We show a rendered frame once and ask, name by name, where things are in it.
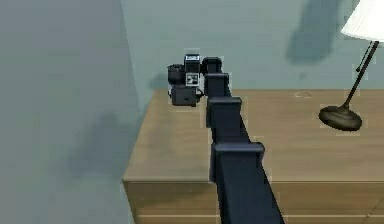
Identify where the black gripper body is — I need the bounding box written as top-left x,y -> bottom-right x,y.
166,63 -> 204,108

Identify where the brown wooden chest of drawers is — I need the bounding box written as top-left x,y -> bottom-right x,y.
122,88 -> 384,224

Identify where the white shade table lamp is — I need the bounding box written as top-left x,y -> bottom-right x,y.
317,0 -> 384,132

